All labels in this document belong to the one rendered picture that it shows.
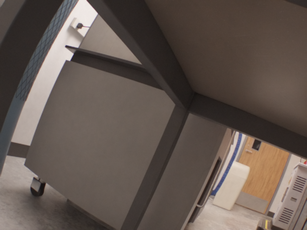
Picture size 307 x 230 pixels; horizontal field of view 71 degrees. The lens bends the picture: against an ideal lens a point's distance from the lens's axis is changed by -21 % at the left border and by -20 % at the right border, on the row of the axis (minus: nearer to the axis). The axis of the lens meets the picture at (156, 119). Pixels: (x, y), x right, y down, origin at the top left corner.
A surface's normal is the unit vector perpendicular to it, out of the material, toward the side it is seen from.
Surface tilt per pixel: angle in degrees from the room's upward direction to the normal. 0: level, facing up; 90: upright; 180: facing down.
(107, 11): 180
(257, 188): 90
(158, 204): 90
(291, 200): 90
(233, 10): 180
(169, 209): 90
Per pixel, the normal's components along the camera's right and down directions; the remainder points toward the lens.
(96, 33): -0.27, -0.21
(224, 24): -0.40, 0.91
